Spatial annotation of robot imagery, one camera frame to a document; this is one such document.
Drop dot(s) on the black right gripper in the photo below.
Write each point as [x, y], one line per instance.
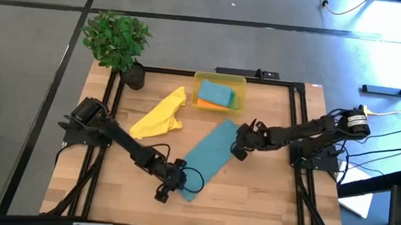
[258, 136]

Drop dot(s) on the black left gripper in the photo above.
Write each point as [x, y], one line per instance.
[174, 177]

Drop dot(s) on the teal microfiber towel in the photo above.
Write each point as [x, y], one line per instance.
[217, 92]
[211, 153]

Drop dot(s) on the green microfiber towel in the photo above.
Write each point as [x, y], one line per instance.
[235, 101]

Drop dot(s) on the orange microfiber towel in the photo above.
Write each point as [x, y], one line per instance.
[208, 105]

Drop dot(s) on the yellow microfiber towel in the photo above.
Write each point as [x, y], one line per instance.
[160, 116]

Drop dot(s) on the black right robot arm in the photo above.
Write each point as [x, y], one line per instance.
[322, 132]

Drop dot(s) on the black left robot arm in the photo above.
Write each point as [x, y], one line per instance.
[118, 138]

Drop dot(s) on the yellow translucent plastic bin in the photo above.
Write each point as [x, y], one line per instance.
[221, 77]

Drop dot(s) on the black plant pot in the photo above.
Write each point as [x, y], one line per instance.
[133, 77]

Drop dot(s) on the yellow power plug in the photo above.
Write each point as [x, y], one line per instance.
[366, 110]

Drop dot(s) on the white paper sheet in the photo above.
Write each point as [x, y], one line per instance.
[358, 204]

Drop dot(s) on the black desk leg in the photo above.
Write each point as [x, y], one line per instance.
[380, 90]

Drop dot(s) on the green artificial plant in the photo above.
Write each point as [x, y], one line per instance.
[114, 39]

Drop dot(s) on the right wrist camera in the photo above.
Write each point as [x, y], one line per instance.
[241, 155]

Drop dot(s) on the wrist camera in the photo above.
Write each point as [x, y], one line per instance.
[180, 162]
[241, 155]

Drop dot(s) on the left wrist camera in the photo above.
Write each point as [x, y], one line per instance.
[180, 162]

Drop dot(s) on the black bracket bar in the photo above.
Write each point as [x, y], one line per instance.
[240, 72]

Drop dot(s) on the black aluminium rig frame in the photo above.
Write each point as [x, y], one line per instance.
[167, 71]

